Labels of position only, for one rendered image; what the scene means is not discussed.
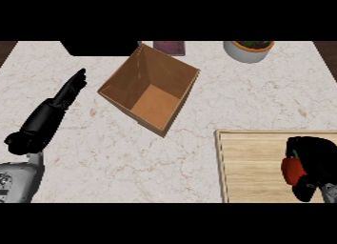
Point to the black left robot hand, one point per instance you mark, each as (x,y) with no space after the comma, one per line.
(42,120)

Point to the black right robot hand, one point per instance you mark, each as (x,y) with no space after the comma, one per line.
(319,165)

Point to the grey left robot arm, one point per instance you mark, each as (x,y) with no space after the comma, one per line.
(12,182)

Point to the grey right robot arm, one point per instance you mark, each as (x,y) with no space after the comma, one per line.
(335,193)

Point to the pale wooden tray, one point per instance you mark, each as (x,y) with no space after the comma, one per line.
(258,165)

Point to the brown cardboard box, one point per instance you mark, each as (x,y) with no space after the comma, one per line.
(151,90)

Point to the black appliance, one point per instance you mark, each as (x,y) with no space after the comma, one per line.
(101,48)

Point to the purple book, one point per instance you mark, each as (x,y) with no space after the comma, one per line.
(170,47)

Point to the white plant pot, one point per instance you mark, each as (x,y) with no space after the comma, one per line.
(250,50)

